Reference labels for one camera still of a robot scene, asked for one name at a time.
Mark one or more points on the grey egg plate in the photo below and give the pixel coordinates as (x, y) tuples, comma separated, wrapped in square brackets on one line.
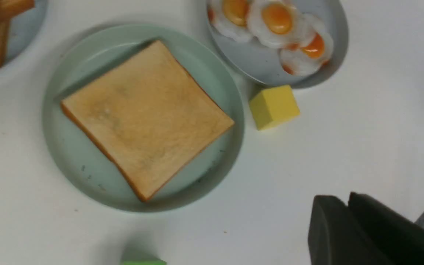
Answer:
[(261, 64)]

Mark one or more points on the fried egg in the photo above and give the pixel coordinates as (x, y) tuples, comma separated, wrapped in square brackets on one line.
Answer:
[(228, 17), (275, 23), (312, 48)]

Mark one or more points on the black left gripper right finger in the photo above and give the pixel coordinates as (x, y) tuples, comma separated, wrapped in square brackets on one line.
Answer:
[(401, 240)]

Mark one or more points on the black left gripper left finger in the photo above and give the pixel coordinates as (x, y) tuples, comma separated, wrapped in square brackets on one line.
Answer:
[(336, 238)]

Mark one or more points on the yellow foam cube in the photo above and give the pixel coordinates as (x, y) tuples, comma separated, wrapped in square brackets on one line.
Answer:
[(274, 106)]

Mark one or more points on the mint green plate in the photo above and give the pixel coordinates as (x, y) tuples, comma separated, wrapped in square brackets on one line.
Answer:
[(88, 169)]

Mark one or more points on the blue bread plate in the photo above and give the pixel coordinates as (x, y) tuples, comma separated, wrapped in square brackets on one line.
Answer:
[(22, 31)]

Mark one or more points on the green foam cube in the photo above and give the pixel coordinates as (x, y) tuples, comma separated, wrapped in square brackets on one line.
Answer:
[(144, 262)]

